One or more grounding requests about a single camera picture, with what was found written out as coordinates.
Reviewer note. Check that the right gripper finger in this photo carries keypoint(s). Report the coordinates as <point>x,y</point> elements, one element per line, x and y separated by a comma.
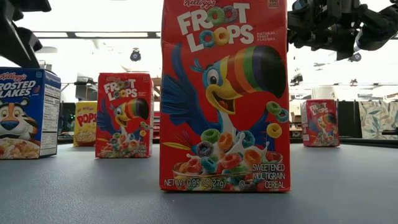
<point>297,31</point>

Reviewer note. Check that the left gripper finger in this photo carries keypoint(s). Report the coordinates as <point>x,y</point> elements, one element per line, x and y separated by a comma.
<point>31,40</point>
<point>14,43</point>

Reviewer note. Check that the blue Frosted Flakes cereal box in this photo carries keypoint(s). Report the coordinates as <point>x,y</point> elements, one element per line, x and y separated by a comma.
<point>21,118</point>

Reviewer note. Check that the red Froot Loops cereal box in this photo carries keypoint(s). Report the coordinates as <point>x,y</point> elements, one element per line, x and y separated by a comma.
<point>320,124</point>
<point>124,118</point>
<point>224,124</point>

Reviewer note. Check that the yellow Corn Pops cereal box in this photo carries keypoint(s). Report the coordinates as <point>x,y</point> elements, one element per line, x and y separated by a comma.
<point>84,124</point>

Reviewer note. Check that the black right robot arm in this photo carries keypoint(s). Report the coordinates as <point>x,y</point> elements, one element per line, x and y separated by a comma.
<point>379,26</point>

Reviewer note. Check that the long ceiling light fixture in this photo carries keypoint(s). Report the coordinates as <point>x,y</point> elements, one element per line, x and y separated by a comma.
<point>112,34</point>

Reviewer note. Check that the black partition panel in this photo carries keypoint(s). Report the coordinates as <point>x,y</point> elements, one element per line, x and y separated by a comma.
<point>348,121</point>

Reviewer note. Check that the floral patterned curtain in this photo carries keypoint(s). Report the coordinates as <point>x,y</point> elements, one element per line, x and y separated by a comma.
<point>376,119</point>

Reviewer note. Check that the red storage unit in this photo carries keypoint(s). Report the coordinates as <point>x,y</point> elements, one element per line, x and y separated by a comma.
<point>156,124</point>

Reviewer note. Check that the black hanging ceiling camera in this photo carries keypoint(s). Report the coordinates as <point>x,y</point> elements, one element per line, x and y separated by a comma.
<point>135,55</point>
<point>297,79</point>
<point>355,57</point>

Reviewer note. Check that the black metal table frame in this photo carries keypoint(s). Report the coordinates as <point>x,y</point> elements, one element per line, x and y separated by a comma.
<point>367,142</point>

